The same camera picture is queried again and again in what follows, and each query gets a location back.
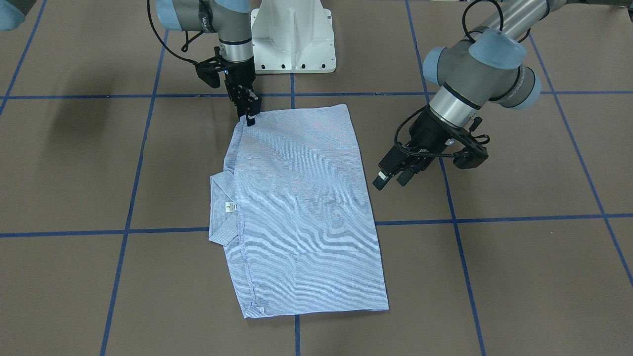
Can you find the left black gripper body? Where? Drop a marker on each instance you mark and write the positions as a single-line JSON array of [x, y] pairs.
[[428, 129]]

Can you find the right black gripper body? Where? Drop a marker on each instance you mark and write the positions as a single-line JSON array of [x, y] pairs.
[[241, 75]]

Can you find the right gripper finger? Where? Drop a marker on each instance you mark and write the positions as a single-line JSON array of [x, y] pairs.
[[250, 118], [240, 109]]

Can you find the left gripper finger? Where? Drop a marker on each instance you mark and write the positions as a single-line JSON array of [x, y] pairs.
[[408, 173], [393, 163]]

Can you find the light blue striped shirt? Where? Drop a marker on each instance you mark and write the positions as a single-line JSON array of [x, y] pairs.
[[292, 212]]

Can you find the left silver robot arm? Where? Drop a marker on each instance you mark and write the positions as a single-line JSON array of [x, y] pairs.
[[485, 66]]

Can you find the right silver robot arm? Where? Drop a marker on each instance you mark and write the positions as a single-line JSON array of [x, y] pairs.
[[234, 56]]

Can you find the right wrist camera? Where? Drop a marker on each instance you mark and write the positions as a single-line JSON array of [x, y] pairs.
[[209, 71]]

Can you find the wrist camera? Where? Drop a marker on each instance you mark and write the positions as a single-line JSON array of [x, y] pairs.
[[209, 71], [474, 151]]

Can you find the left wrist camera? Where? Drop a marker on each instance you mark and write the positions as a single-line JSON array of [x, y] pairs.
[[474, 151]]

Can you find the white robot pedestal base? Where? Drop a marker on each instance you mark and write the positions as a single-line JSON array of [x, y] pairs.
[[293, 37]]

